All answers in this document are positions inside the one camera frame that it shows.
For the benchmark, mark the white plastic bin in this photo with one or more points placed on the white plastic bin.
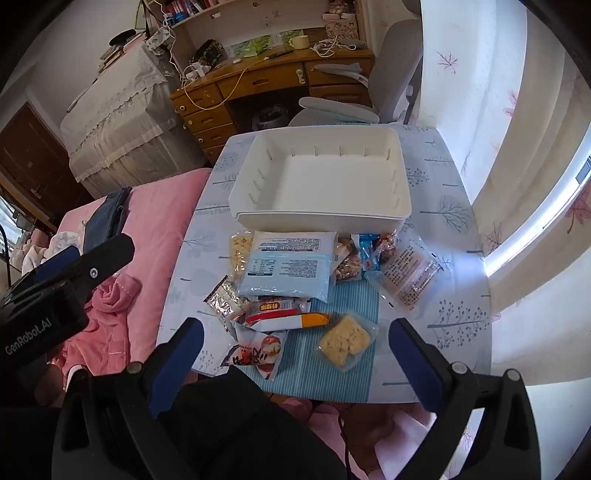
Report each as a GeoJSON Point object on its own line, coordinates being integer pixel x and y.
{"type": "Point", "coordinates": [323, 184]}

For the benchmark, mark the pink blanket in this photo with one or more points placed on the pink blanket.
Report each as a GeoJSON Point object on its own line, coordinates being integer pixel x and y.
{"type": "Point", "coordinates": [152, 221]}

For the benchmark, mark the cream mug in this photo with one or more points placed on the cream mug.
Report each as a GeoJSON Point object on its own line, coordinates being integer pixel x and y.
{"type": "Point", "coordinates": [299, 41]}

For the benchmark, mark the clear printed snack packet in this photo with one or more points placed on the clear printed snack packet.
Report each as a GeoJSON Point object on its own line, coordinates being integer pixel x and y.
{"type": "Point", "coordinates": [408, 277]}

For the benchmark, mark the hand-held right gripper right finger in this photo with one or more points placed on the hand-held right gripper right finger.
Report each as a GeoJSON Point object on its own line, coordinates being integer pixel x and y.
{"type": "Point", "coordinates": [415, 364]}

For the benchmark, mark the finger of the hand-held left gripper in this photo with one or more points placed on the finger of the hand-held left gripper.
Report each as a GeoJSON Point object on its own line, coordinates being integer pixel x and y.
{"type": "Point", "coordinates": [108, 258]}
{"type": "Point", "coordinates": [57, 261]}

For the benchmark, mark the small blue snack packet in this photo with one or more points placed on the small blue snack packet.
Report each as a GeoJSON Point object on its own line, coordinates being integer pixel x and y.
{"type": "Point", "coordinates": [367, 254]}

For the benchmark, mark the stack of books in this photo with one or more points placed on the stack of books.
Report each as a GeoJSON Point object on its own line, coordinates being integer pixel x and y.
{"type": "Point", "coordinates": [111, 56]}

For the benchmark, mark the red candy packet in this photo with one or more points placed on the red candy packet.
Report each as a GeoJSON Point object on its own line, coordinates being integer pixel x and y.
{"type": "Point", "coordinates": [388, 244]}

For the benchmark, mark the striped blue placemat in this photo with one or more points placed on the striped blue placemat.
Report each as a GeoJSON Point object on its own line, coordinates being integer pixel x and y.
{"type": "Point", "coordinates": [314, 369]}

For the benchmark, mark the blue denim cloth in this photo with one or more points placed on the blue denim cloth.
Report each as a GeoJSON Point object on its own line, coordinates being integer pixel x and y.
{"type": "Point", "coordinates": [106, 217]}

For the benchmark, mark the grey office chair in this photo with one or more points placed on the grey office chair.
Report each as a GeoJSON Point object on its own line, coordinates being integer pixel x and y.
{"type": "Point", "coordinates": [392, 69]}

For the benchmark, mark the mixed nuts packet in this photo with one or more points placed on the mixed nuts packet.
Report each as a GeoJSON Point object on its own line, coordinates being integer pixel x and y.
{"type": "Point", "coordinates": [348, 268]}

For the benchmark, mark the wooden desk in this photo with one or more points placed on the wooden desk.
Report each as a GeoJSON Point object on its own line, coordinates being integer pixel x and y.
{"type": "Point", "coordinates": [258, 78]}

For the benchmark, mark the black remote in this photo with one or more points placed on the black remote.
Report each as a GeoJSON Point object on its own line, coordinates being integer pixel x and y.
{"type": "Point", "coordinates": [279, 54]}

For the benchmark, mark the green picture cards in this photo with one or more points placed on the green picture cards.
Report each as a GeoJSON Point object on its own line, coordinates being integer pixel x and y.
{"type": "Point", "coordinates": [251, 45]}

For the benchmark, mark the clear packet of yellow puffs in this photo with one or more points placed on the clear packet of yellow puffs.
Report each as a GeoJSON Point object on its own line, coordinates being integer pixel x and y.
{"type": "Point", "coordinates": [241, 254]}

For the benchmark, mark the black patterned pouch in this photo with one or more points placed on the black patterned pouch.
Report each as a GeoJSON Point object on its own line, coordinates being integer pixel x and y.
{"type": "Point", "coordinates": [208, 51]}

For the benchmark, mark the apple print snack packet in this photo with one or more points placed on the apple print snack packet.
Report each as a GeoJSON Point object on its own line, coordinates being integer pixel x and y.
{"type": "Point", "coordinates": [258, 353]}

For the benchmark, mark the black hat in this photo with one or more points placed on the black hat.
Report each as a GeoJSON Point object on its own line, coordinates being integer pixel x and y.
{"type": "Point", "coordinates": [123, 37]}

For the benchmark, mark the orange white snack packet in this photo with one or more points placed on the orange white snack packet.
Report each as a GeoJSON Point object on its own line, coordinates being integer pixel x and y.
{"type": "Point", "coordinates": [309, 320]}

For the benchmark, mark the black trash bin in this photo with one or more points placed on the black trash bin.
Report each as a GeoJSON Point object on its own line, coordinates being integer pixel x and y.
{"type": "Point", "coordinates": [270, 119]}

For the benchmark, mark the silver snack packet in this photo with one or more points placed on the silver snack packet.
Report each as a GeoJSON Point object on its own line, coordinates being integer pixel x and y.
{"type": "Point", "coordinates": [224, 297]}

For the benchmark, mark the pink towel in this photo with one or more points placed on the pink towel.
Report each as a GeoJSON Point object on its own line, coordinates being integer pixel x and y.
{"type": "Point", "coordinates": [115, 293]}

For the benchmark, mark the leaf print tablecloth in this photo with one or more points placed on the leaf print tablecloth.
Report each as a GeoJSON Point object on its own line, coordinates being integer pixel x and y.
{"type": "Point", "coordinates": [438, 198]}

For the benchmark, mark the square yellow cracker packet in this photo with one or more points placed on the square yellow cracker packet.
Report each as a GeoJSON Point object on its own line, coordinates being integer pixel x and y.
{"type": "Point", "coordinates": [344, 344]}

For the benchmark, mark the person's black clothing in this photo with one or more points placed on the person's black clothing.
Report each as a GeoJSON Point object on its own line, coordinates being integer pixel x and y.
{"type": "Point", "coordinates": [240, 424]}

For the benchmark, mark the red white snack packet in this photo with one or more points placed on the red white snack packet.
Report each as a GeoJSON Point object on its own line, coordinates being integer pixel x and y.
{"type": "Point", "coordinates": [272, 308]}

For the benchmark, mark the yellow cake packet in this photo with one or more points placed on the yellow cake packet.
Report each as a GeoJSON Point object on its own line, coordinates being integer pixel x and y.
{"type": "Point", "coordinates": [286, 272]}

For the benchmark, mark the dark wooden cabinet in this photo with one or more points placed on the dark wooden cabinet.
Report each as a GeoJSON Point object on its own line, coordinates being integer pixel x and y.
{"type": "Point", "coordinates": [32, 161]}

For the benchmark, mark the row of books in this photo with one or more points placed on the row of books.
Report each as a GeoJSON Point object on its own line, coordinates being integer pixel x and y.
{"type": "Point", "coordinates": [194, 7]}

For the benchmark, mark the white power strip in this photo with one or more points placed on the white power strip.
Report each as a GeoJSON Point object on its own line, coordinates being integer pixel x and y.
{"type": "Point", "coordinates": [196, 71]}

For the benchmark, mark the desk hutch shelf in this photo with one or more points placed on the desk hutch shelf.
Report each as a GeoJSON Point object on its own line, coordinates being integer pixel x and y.
{"type": "Point", "coordinates": [258, 18]}

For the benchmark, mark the white floral cloth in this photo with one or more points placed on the white floral cloth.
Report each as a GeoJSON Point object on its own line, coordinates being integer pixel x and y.
{"type": "Point", "coordinates": [51, 247]}

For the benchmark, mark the doll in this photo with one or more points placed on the doll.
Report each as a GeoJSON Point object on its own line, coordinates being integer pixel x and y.
{"type": "Point", "coordinates": [340, 8]}

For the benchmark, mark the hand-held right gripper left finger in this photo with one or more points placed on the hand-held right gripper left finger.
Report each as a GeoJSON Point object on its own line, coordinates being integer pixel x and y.
{"type": "Point", "coordinates": [178, 364]}

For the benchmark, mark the printed cardboard box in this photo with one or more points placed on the printed cardboard box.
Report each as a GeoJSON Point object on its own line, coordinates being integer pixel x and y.
{"type": "Point", "coordinates": [344, 30]}

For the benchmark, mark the floral curtain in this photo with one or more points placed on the floral curtain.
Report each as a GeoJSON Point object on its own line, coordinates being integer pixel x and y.
{"type": "Point", "coordinates": [461, 92]}

